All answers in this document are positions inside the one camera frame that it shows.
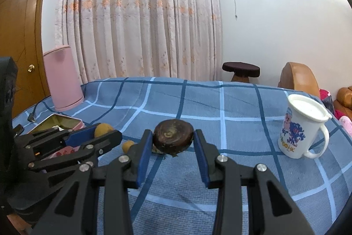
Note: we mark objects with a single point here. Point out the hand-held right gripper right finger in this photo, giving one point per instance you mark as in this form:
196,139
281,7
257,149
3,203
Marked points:
202,160

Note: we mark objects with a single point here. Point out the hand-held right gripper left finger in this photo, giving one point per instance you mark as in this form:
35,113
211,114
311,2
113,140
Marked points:
144,158

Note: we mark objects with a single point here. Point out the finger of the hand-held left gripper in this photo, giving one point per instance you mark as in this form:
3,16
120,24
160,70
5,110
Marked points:
104,141
79,137

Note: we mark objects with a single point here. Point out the tan longan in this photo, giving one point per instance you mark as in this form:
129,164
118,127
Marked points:
104,130
128,146

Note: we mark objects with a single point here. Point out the pink tin box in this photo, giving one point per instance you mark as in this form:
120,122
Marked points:
55,122

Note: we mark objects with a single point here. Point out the white paper sheet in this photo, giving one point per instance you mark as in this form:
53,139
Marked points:
58,128

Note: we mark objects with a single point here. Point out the pink tall container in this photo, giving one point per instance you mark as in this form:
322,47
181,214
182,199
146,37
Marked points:
63,80

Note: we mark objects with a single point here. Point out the blue checked tablecloth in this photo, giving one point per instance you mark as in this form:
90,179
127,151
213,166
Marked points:
247,113

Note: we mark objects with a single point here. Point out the brass door knob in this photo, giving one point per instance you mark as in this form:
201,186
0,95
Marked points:
31,68

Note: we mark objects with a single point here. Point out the white printed mug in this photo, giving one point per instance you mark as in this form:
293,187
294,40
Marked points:
294,136

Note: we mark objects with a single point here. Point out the dark brown round stool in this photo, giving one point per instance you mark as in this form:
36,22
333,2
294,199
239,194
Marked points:
240,69

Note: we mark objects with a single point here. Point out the white mug lid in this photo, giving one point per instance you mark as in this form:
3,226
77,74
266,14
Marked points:
306,108

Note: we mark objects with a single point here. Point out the wooden door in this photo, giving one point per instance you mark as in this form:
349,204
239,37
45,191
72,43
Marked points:
19,31

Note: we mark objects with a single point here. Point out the brown leather chair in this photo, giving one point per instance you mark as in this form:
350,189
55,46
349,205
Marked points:
298,76

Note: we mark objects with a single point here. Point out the pink floral curtain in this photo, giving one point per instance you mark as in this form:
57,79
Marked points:
137,12

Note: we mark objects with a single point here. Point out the pink floral blanket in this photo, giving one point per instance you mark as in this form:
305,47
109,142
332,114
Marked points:
345,122

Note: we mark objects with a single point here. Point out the brown leather sofa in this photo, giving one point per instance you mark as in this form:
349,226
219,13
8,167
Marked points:
345,97

